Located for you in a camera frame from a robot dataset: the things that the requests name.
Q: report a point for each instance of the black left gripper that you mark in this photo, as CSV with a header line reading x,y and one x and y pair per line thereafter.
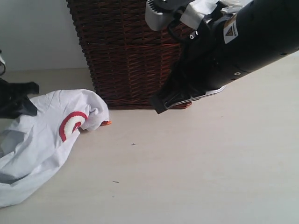
x,y
13,102

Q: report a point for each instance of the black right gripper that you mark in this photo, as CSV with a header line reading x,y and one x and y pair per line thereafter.
x,y
206,66

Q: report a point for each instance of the white t-shirt red lettering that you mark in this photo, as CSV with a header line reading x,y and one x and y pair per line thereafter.
x,y
34,148

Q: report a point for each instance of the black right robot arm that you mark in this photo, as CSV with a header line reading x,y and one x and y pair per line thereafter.
x,y
265,31

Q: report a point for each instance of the dark brown wicker basket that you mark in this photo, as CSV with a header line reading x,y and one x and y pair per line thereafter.
x,y
128,62

